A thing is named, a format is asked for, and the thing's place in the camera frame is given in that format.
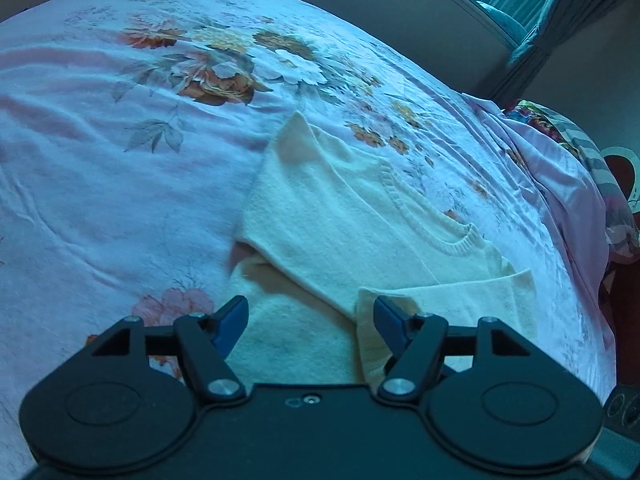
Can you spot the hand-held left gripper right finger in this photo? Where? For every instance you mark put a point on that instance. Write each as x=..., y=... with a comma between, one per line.
x=389, y=317

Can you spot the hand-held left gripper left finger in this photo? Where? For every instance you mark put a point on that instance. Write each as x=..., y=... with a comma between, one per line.
x=234, y=321

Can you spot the white knit sweater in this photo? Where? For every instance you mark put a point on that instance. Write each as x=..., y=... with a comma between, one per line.
x=325, y=220

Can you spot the floral pink bed sheet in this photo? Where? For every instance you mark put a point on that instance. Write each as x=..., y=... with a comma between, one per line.
x=100, y=185

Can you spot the colourful printed pillow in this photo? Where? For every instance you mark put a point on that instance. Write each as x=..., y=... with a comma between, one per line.
x=590, y=145

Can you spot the grey window curtain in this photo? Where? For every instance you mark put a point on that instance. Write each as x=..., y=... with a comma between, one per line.
x=600, y=5

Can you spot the dark wooden bed frame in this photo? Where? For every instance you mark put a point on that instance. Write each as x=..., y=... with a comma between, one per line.
x=622, y=320

